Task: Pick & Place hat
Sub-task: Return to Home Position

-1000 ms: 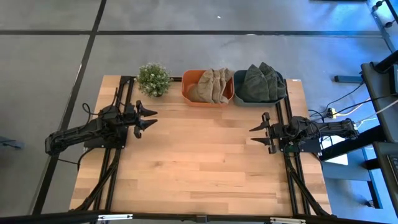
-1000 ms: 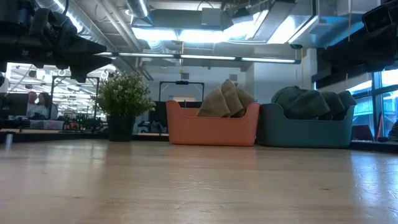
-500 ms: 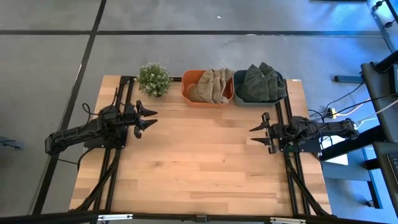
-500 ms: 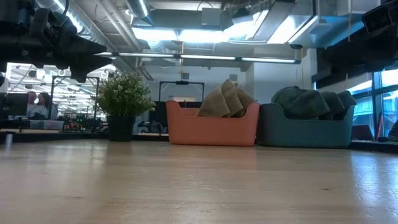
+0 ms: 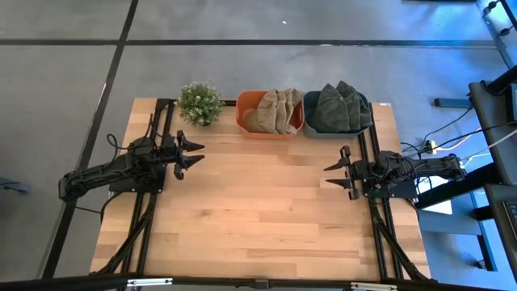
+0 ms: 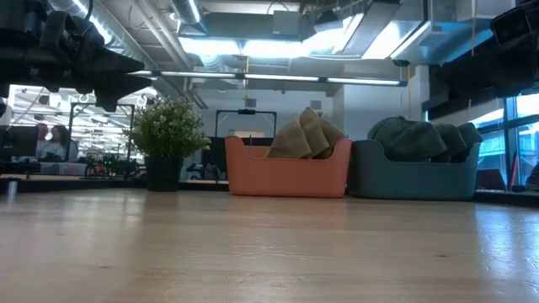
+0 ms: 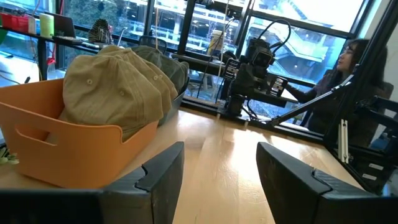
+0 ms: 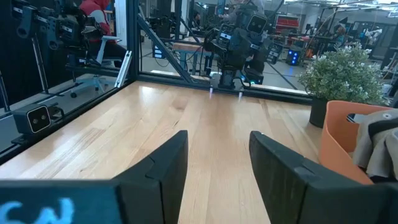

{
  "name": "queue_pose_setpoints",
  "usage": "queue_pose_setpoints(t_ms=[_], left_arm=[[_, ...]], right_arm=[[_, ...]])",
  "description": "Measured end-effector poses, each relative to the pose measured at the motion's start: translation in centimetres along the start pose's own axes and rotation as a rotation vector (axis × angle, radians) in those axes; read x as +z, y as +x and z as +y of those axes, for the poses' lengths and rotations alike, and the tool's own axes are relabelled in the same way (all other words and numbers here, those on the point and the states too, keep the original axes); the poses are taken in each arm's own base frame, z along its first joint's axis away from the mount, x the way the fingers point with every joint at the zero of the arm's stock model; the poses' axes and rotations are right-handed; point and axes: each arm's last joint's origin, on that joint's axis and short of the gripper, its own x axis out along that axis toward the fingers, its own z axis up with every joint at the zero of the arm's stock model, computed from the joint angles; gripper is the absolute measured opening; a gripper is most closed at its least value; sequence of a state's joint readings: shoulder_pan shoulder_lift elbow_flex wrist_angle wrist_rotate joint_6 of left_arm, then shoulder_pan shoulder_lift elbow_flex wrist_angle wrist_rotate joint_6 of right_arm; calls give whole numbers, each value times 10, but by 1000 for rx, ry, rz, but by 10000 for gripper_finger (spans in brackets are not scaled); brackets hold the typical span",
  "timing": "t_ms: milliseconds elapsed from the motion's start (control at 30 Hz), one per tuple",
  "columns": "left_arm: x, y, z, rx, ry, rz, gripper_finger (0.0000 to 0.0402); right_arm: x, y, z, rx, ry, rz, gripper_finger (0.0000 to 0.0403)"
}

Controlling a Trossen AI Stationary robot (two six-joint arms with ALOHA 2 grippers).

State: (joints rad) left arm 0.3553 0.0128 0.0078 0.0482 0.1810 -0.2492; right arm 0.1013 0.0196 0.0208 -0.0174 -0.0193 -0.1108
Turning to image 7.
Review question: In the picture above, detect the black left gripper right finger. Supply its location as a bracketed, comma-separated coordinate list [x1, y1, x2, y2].
[256, 141, 398, 224]

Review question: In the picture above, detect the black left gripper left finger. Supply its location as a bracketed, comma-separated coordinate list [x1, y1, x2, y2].
[0, 141, 185, 224]

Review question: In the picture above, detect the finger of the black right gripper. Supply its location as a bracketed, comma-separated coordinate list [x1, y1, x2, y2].
[269, 76, 289, 97]
[223, 58, 241, 80]

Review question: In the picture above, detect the dark blue-green cotton cap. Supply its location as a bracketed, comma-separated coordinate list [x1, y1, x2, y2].
[132, 45, 190, 94]

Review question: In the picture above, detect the striped knit hat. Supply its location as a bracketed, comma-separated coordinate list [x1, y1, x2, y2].
[88, 18, 113, 44]

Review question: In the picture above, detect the pale plastic jar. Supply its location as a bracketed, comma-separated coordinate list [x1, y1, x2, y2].
[207, 29, 225, 57]

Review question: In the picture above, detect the person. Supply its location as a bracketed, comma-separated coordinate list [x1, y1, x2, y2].
[284, 38, 394, 147]

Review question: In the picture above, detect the large glass window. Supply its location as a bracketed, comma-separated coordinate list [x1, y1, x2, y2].
[0, 0, 374, 103]

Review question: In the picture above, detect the teal plastic bin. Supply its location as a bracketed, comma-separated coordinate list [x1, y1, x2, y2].
[157, 77, 191, 127]

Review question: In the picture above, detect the orange plastic bin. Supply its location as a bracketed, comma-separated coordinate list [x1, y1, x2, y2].
[0, 78, 160, 190]

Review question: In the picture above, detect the black mesh chair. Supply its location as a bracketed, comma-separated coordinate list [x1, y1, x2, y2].
[138, 35, 168, 55]

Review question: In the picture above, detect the dark laptop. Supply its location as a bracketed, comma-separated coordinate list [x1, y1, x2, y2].
[52, 14, 83, 43]

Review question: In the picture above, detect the black shelf desk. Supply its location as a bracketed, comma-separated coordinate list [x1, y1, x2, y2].
[0, 26, 100, 82]

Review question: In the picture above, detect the yellow-green cylinder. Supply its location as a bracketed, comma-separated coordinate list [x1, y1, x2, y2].
[39, 12, 55, 39]

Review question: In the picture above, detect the red box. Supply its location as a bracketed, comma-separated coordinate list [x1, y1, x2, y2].
[0, 12, 29, 34]

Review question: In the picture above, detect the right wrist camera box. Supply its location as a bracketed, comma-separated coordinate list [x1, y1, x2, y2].
[251, 46, 276, 68]

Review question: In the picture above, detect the white frame bracket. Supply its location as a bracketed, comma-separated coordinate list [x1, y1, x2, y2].
[337, 119, 349, 164]

